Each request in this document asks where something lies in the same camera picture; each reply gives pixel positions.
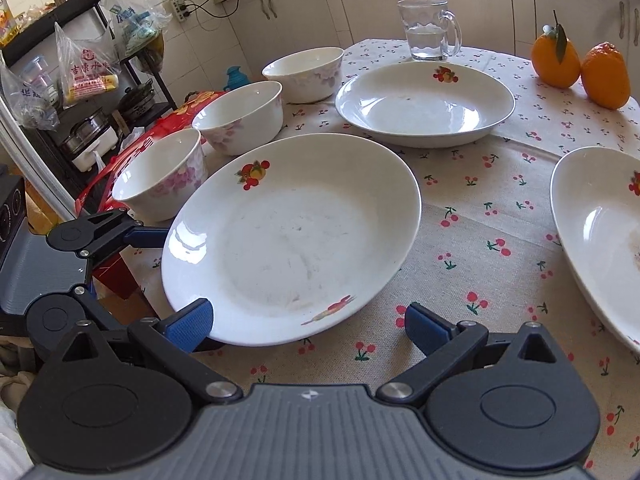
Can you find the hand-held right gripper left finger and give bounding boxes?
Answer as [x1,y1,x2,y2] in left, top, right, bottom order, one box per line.
[60,298,244,406]

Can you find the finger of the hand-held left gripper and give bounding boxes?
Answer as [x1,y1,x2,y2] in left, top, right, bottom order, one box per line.
[82,211,170,261]
[75,287,131,339]

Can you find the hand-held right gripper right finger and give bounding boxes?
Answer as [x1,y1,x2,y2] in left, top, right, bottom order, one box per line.
[375,302,571,407]

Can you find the large white fruit-print plate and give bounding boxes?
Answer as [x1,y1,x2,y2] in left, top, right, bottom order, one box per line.
[160,133,422,347]

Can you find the white pink-flower bowl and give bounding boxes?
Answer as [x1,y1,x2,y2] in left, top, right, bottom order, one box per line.
[111,128,208,223]
[191,80,284,156]
[261,46,345,104]

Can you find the red printed cardboard box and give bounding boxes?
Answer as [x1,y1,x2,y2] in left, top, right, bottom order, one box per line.
[75,90,228,301]

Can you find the white electric cooker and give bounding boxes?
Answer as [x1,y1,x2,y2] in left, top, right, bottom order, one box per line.
[60,110,123,173]

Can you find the black pan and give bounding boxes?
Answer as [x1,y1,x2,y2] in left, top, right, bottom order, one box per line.
[117,80,156,121]

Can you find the cherry-print tablecloth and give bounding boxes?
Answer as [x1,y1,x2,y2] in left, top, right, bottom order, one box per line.
[117,37,640,480]

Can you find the clear bag of plastic tubs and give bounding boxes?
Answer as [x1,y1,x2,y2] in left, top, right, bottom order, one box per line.
[0,52,63,131]

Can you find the clear bag with red print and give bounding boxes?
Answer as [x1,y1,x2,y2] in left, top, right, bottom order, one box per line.
[54,22,123,108]

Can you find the clear bag with blue print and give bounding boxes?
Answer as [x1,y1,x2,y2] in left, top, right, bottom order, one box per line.
[97,0,173,56]

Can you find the black storage rack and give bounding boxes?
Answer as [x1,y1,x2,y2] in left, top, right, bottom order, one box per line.
[0,0,178,201]

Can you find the yellow snack packet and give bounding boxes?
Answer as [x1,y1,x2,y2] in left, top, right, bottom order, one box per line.
[0,0,18,46]

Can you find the glass mug with water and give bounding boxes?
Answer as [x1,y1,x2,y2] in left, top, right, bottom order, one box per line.
[397,0,463,62]

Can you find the orange with green leaf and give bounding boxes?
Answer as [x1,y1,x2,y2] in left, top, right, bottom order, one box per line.
[530,9,582,88]

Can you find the white kitchen cabinets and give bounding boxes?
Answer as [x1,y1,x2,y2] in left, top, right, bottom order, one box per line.
[215,0,640,61]

